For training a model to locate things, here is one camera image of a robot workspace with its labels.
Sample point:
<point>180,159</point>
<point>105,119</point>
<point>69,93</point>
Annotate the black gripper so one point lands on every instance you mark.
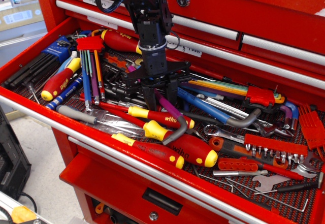
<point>157,72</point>

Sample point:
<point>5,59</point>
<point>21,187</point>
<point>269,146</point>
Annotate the violet Allen key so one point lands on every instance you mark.
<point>174,112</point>

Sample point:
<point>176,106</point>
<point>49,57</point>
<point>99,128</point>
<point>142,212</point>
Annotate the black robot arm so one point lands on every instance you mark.
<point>152,22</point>

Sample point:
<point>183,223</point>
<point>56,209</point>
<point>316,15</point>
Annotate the black Torx key set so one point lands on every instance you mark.
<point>114,85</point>

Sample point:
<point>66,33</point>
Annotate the large blue Allen key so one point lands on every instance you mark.
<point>216,113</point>

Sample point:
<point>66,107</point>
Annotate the red holder coloured Allen keys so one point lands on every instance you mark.
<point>89,48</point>

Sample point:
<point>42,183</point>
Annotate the red holder rainbow Allen keys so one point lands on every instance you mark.
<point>250,94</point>

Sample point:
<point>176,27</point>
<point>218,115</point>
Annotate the blue holder black Allen keys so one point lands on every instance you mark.
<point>51,57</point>

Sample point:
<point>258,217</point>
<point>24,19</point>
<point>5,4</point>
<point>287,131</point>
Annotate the thin silver Allen key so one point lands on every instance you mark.
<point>269,197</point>

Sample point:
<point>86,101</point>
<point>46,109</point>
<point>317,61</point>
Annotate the white Cutting Tools label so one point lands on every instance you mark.
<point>174,45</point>

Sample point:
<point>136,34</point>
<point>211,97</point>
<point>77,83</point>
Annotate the long red yellow screwdriver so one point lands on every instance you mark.
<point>123,43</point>

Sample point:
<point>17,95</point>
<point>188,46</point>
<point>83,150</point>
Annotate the large red yellow Wiha screwdriver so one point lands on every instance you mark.
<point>191,148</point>

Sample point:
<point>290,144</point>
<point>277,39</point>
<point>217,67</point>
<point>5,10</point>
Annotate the silver combination wrench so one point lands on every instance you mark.
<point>215,131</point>

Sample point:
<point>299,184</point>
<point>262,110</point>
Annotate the slim red yellow screwdriver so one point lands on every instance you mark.
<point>159,151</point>

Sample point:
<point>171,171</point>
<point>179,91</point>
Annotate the blue Bosch precision screwdriver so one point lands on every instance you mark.
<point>65,94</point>

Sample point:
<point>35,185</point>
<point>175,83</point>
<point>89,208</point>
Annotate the silver adjustable wrench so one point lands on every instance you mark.
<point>266,129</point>

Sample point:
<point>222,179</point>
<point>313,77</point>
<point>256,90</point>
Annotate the white Markers label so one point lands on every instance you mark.
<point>89,0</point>

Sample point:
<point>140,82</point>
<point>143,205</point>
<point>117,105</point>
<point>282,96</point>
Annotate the short red yellow Wiha screwdriver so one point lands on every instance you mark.
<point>58,83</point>

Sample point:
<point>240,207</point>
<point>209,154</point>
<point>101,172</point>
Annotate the small red bit holder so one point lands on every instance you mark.
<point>237,164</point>

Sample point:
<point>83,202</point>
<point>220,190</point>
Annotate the open red drawer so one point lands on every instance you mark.
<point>135,183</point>

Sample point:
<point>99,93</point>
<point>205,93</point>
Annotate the red tool chest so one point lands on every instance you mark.
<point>297,23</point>

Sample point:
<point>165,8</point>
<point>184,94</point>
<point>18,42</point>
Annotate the slim red shaft screwdriver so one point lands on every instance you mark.
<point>282,172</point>

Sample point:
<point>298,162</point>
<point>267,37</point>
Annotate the red bit holder strip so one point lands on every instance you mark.
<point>278,149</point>

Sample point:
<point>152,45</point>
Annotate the flat silver open wrench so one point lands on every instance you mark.
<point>267,183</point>

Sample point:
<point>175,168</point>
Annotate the red comb shaped holder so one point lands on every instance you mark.
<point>312,129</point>

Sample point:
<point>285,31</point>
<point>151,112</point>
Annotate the black device on floor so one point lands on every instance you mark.
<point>15,167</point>

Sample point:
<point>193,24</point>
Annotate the black precision screwdriver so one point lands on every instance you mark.
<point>296,187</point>

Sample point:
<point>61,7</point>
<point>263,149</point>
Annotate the grey handled screwdriver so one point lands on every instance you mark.
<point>78,115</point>

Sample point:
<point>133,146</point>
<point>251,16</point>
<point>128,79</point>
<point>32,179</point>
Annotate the orange black ratchet handle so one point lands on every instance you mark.
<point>236,150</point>

